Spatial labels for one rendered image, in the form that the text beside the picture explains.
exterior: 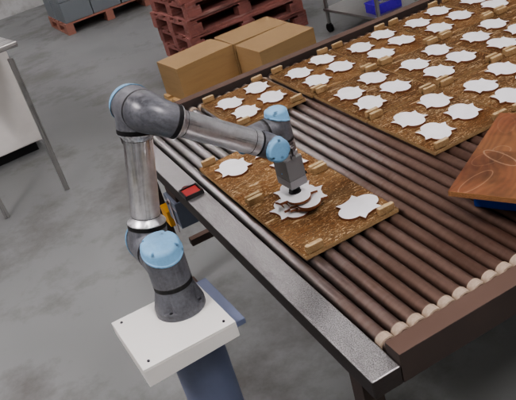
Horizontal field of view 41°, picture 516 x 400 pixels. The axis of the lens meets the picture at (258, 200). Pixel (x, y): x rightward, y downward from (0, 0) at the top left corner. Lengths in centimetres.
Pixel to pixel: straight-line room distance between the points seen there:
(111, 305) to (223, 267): 63
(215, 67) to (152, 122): 395
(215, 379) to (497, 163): 107
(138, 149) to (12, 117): 405
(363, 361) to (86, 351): 210
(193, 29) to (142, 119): 485
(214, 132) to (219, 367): 72
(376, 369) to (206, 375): 62
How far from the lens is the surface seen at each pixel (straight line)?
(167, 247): 195
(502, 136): 234
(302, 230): 221
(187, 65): 565
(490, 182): 211
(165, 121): 184
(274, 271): 210
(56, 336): 382
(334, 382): 301
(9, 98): 595
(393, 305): 189
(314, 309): 193
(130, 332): 207
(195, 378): 216
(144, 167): 200
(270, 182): 252
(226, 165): 270
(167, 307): 202
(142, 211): 204
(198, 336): 194
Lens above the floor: 215
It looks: 30 degrees down
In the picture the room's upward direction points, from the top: 15 degrees counter-clockwise
